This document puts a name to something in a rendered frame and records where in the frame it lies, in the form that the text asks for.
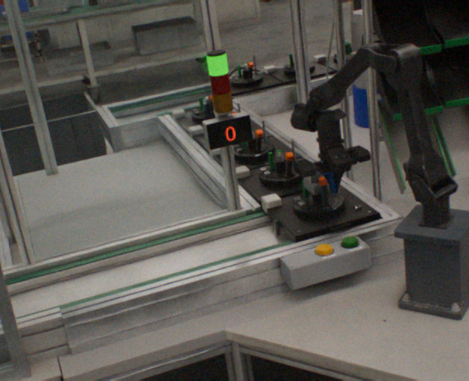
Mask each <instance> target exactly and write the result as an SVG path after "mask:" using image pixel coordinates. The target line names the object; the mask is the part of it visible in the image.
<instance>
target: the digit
mask: <svg viewBox="0 0 469 381"><path fill-rule="evenodd" d="M220 128H221V133H222V144H223V145H226V144H233V143H236V142H239V141H240V138H239V132H238V121H237V120H235V121H231V122H224V123H221V124H220Z"/></svg>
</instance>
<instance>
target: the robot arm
mask: <svg viewBox="0 0 469 381"><path fill-rule="evenodd" d="M369 67H371V68H372V69H373V70H378V71H381V72H384V75H385V77H386V81H387V82H388V83H390V84H391V85H392V86H393V87H394V89H395V90H396V95H397V98H398V102H399V109H400V113H401V116H402V119H403V123H404V126H405V133H406V137H407V141H408V147H409V151H410V157H409V160H408V161H406V162H404V163H403V168H404V171H405V181H408V184H409V186H410V188H411V189H412V193H413V196H414V198H415V200H416V201H417V202H420V203H421V204H422V206H423V217H422V219H421V220H420V221H419V222H418V226H423V227H429V228H440V229H447V228H448V227H449V226H450V224H451V223H452V222H453V221H454V219H455V215H450V195H452V194H454V193H455V192H456V190H457V187H458V185H457V184H456V182H455V181H454V179H453V177H452V176H451V175H450V174H449V173H448V172H447V171H446V167H445V165H444V162H443V159H442V157H441V156H440V155H439V154H438V153H437V152H436V151H435V150H434V149H433V146H432V141H431V138H430V132H429V127H428V124H427V117H426V113H425V109H424V106H423V101H422V98H421V91H420V87H419V82H420V78H421V73H422V67H423V61H421V52H420V50H419V49H418V48H416V47H415V46H414V45H412V44H411V43H410V44H406V45H383V44H379V43H374V42H373V43H370V44H367V45H363V46H362V47H360V48H359V49H358V50H357V52H356V54H355V55H354V56H353V57H351V58H350V59H349V60H348V61H347V62H346V63H345V65H344V66H343V67H342V68H341V69H339V70H338V71H337V72H336V73H335V74H334V75H333V77H332V78H331V79H329V80H327V81H326V82H323V83H322V84H320V85H318V86H316V87H314V88H313V90H311V91H310V93H309V99H308V102H307V104H303V103H299V104H296V105H295V110H294V111H293V114H291V117H290V124H291V127H292V126H293V128H294V129H297V130H301V131H306V132H316V131H317V136H318V138H315V139H316V142H317V143H318V144H319V151H320V153H317V154H318V157H319V158H320V159H321V160H319V161H315V162H311V161H308V160H300V161H297V162H295V164H294V171H295V172H296V173H298V174H299V175H301V176H302V177H304V178H305V177H309V176H312V175H315V174H316V171H317V172H320V173H321V174H323V176H324V177H325V180H326V182H327V183H328V185H329V187H330V188H331V190H332V191H333V192H334V194H337V192H338V189H339V186H340V181H341V178H342V176H343V174H344V173H345V172H348V171H350V169H351V165H353V164H356V163H357V162H360V163H362V162H364V161H369V160H370V159H371V153H370V151H369V150H368V149H365V148H364V147H361V146H360V145H359V146H355V147H349V148H348V149H347V150H345V147H344V146H343V144H344V139H343V138H341V133H340V119H343V118H346V114H345V113H344V112H343V111H341V110H340V108H337V109H336V110H326V109H328V108H331V107H333V106H336V105H338V104H339V103H340V102H341V100H343V98H344V97H345V95H346V90H347V89H348V87H349V86H350V85H351V84H352V83H353V82H355V81H356V80H357V79H358V77H359V76H360V75H361V74H362V73H363V72H365V71H366V70H367V69H368V68H369Z"/></svg>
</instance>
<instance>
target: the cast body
mask: <svg viewBox="0 0 469 381"><path fill-rule="evenodd" d="M320 177H324V176H323V174H321V173H320V172H317V171H316V174H315V175H312V176H309V177H305V178H303V185H304V188H306V189H307V190H309V191H310V192H311V194H313V195H316V194H321V185H320V184H319V183H317V181H319V178H320Z"/></svg>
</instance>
